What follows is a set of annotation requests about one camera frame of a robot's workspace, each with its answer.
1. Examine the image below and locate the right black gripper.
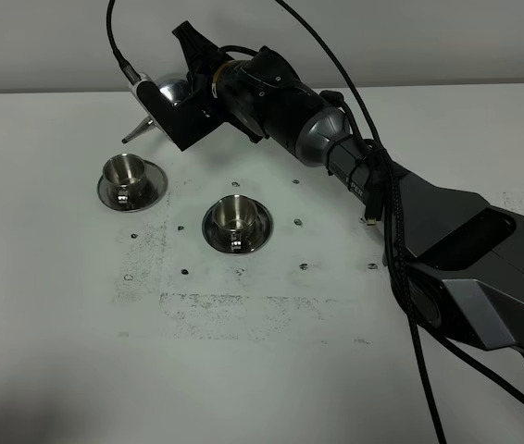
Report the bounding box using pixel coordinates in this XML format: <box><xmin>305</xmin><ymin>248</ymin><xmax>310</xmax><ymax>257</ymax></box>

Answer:
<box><xmin>172</xmin><ymin>22</ymin><xmax>318</xmax><ymax>151</ymax></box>

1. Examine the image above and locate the stainless steel teapot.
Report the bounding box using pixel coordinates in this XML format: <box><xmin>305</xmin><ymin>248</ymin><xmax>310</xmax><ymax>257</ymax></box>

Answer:
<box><xmin>121</xmin><ymin>74</ymin><xmax>192</xmax><ymax>144</ymax></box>

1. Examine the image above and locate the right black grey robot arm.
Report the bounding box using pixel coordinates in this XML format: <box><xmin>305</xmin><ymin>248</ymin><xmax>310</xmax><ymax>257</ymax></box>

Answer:
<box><xmin>174</xmin><ymin>22</ymin><xmax>524</xmax><ymax>357</ymax></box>

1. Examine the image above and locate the left stainless steel teacup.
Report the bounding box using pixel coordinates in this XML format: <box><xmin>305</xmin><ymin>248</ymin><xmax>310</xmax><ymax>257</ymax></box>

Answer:
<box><xmin>102</xmin><ymin>154</ymin><xmax>147</xmax><ymax>205</ymax></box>

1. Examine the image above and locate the stainless steel teacup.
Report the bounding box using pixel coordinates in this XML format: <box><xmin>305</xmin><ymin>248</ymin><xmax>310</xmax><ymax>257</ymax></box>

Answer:
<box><xmin>102</xmin><ymin>154</ymin><xmax>147</xmax><ymax>205</ymax></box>
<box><xmin>212</xmin><ymin>194</ymin><xmax>258</xmax><ymax>253</ymax></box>

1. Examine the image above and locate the middle stainless steel teacup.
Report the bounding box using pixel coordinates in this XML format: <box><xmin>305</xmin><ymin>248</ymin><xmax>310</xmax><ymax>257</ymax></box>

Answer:
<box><xmin>212</xmin><ymin>194</ymin><xmax>258</xmax><ymax>253</ymax></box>

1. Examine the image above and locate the left steel saucer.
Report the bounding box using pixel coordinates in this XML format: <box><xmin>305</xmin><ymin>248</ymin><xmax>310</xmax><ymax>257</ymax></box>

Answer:
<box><xmin>97</xmin><ymin>161</ymin><xmax>168</xmax><ymax>213</ymax></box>

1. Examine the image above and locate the steel saucer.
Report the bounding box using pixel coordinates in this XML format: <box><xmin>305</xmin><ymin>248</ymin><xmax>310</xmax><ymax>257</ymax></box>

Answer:
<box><xmin>97</xmin><ymin>161</ymin><xmax>168</xmax><ymax>213</ymax></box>
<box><xmin>202</xmin><ymin>199</ymin><xmax>273</xmax><ymax>255</ymax></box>

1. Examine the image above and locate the middle steel saucer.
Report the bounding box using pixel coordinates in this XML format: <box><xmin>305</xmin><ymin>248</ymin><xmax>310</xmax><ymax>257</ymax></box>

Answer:
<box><xmin>202</xmin><ymin>199</ymin><xmax>273</xmax><ymax>255</ymax></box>

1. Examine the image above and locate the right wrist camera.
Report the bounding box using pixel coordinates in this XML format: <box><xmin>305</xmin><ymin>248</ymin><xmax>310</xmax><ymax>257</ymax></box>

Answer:
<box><xmin>128</xmin><ymin>73</ymin><xmax>198</xmax><ymax>140</ymax></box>

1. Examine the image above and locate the black camera cable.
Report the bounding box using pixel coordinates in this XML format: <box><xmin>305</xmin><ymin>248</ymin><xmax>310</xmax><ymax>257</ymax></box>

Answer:
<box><xmin>106</xmin><ymin>0</ymin><xmax>524</xmax><ymax>444</ymax></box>

